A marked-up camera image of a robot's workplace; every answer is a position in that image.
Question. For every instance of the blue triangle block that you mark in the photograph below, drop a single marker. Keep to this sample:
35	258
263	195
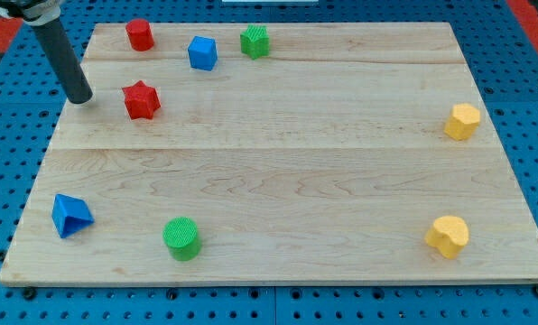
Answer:
70	215

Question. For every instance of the red cylinder block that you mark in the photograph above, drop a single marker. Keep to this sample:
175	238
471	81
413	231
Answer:
139	34

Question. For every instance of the yellow hexagon block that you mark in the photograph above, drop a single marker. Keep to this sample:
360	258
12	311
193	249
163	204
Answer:
462	122

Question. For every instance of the green cylinder block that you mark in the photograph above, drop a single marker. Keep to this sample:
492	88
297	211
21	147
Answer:
181	237

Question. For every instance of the wooden board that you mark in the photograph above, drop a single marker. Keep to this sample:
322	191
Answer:
323	164

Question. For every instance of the red star block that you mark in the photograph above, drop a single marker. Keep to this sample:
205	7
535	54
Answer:
141	101

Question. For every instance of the green star block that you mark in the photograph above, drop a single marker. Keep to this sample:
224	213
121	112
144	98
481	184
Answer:
255	41

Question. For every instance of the yellow heart block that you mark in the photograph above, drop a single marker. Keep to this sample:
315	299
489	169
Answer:
449	235

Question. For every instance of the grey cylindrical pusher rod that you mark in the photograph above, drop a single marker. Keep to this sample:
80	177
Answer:
57	48

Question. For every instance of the blue cube block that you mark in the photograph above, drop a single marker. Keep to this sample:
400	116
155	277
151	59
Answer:
203	53

